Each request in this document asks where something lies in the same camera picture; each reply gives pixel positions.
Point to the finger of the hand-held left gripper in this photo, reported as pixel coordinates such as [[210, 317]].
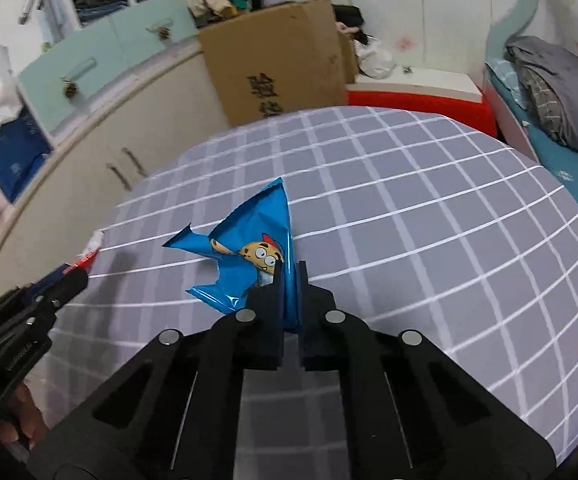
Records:
[[66, 287]]

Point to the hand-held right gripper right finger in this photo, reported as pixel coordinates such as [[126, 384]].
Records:
[[319, 330]]

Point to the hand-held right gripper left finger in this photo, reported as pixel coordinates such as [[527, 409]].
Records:
[[269, 315]]

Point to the red white snack wrapper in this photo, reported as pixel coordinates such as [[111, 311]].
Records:
[[89, 257]]

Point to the blue foil snack bag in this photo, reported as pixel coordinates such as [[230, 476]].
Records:
[[249, 225]]

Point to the person's left hand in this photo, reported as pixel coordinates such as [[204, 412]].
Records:
[[21, 417]]

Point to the blue fabric bag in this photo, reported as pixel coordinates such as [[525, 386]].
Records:
[[14, 160]]

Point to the grey checked cloth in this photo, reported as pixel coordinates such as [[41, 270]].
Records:
[[419, 210]]

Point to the cream cabinet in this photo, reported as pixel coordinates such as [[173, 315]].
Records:
[[94, 130]]

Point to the mint drawer unit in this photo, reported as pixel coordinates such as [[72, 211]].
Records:
[[119, 40]]

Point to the red white storage bench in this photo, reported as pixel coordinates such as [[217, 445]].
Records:
[[419, 97]]

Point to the brown cardboard box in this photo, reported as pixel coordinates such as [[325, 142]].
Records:
[[269, 45]]

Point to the white plastic bag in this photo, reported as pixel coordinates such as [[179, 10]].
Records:
[[374, 57]]

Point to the teal printed bedsheet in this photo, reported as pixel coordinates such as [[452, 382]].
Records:
[[569, 180]]

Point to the pale butterfly sticker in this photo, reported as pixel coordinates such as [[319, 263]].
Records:
[[407, 42]]

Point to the black garment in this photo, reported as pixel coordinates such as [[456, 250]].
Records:
[[349, 17]]

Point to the light blue checked pillow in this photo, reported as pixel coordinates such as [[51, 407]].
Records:
[[504, 82]]

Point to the white wardrobe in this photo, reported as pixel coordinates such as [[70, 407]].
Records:
[[444, 20]]

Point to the grey clothes on chair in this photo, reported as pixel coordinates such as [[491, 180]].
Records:
[[559, 90]]

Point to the mint bed frame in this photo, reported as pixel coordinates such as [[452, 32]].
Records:
[[519, 10]]

